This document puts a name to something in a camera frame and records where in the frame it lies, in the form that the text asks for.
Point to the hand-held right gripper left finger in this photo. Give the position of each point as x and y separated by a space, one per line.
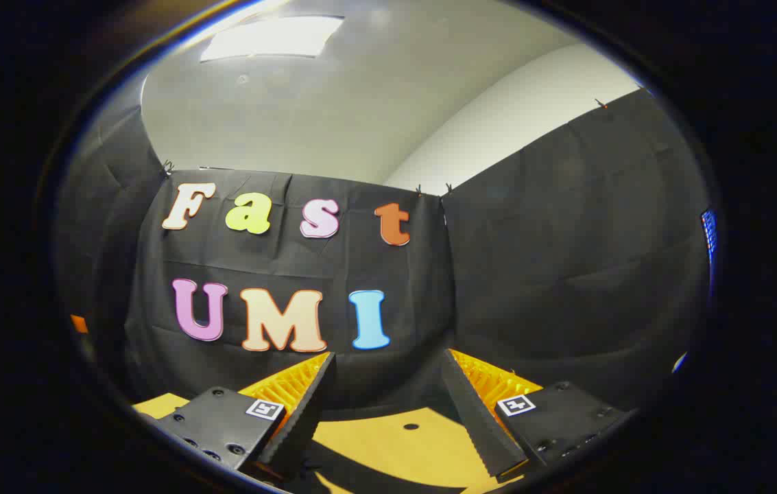
306 418

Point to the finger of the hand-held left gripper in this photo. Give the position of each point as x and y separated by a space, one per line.
79 324

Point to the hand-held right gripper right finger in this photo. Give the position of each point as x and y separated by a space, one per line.
477 418

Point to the black backdrop cloth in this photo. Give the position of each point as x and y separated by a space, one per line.
532 274

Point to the blue glowing panel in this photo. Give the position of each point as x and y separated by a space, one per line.
708 240

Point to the white ceiling light panel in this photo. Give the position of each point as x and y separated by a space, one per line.
271 38

